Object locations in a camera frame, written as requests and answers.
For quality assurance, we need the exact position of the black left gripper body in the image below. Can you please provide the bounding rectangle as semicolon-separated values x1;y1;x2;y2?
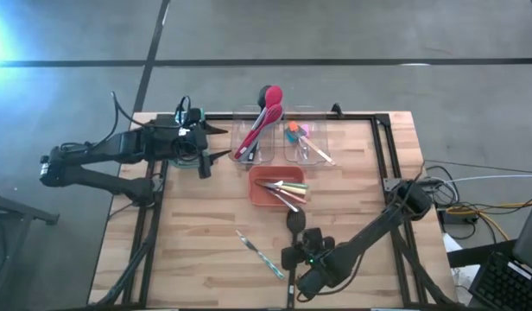
153;107;212;180

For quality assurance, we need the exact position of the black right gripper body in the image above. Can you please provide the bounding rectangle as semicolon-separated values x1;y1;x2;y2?
282;227;336;271

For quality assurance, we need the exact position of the black slotted spoon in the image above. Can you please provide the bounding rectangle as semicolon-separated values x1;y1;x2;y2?
286;208;307;309

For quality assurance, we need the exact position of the teal patterned handle knife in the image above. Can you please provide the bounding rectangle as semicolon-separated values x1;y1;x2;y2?
235;229;286;281

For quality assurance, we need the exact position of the black solid spoon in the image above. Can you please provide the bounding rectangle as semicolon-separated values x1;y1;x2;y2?
241;85;271;165

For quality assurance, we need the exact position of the red slotted spoon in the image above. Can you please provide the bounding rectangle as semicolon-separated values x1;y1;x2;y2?
234;105;284;162

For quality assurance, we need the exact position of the grey spatula wooden handle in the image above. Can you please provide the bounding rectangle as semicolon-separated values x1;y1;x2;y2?
294;129;338;167

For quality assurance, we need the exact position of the clear plastic bin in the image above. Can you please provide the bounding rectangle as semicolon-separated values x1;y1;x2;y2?
282;114;332;168
229;107;279;166

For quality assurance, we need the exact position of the orange plastic bin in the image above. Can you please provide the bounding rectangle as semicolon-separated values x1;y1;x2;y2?
247;166;307;207

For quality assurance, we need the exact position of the black power box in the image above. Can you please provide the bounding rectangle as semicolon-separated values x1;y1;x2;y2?
438;209;478;226

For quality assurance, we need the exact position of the white paper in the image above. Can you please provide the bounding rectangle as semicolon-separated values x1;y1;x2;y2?
442;232;481;306

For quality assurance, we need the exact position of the black metal stand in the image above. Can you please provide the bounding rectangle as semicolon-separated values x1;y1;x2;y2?
0;187;60;311

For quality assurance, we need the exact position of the black laptop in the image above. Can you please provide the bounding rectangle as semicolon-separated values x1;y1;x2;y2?
468;187;532;311

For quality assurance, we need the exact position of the black table frame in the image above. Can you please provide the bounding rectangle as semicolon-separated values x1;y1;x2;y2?
88;103;459;310

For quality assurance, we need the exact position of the yellow cable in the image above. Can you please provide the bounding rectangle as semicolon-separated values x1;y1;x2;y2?
445;200;532;243

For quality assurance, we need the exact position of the white cable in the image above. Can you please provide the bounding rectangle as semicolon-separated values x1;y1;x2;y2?
434;174;532;186

